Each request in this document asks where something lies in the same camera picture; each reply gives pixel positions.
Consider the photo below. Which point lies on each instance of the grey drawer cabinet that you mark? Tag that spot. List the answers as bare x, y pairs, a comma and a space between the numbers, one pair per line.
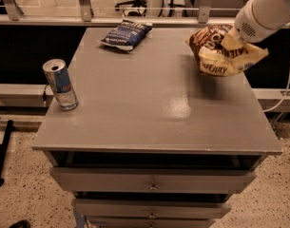
152, 109

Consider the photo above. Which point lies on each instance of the blue silver energy drink can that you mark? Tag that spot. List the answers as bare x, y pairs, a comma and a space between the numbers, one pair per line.
56, 72

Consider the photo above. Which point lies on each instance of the top grey drawer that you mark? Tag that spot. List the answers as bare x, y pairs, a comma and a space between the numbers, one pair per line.
152, 180

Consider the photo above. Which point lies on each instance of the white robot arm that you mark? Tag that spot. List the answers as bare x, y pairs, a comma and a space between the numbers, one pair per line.
272, 14

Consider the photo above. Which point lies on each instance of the metal railing frame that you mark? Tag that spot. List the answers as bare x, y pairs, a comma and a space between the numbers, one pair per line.
164, 13

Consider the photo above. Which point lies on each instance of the black metal stand leg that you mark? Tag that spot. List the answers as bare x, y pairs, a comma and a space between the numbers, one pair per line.
4, 147

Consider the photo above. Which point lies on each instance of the grey drawer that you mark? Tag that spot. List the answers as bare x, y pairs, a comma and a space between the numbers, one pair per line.
150, 209
152, 180
149, 223

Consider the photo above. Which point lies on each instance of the brown chip bag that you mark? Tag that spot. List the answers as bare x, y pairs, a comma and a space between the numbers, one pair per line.
212, 59

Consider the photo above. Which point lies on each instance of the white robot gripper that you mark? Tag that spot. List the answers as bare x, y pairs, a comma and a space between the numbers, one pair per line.
249, 25

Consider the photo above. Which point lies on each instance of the bottom grey drawer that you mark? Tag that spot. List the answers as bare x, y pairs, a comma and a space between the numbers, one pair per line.
149, 223

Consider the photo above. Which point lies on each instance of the black shoe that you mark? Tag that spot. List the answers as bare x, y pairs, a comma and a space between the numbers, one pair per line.
21, 224

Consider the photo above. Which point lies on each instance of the blue chip bag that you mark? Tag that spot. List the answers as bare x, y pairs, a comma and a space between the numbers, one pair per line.
127, 35

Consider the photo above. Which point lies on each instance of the middle grey drawer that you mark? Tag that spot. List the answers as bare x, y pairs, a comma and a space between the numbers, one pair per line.
150, 209

